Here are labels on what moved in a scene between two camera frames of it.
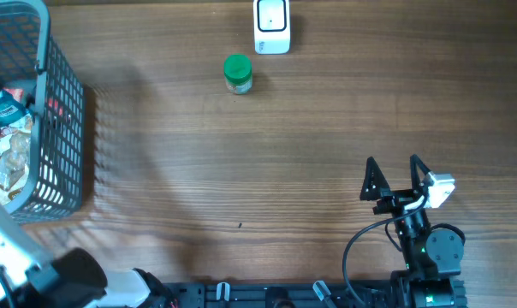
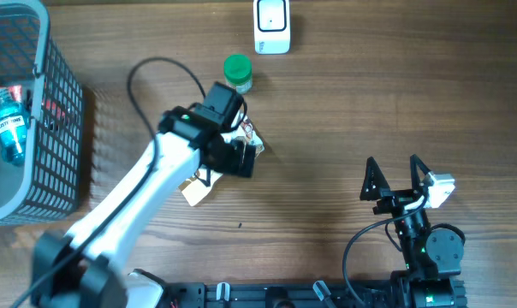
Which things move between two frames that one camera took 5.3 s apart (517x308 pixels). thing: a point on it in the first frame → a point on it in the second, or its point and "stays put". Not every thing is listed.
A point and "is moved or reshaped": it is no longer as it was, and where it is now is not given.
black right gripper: (396, 198) stays put
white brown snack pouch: (10, 154) → (196, 188)
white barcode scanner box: (272, 26) stays put
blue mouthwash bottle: (5, 109) is moved or reshaped
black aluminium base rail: (296, 294) stays put
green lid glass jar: (238, 74) stays put
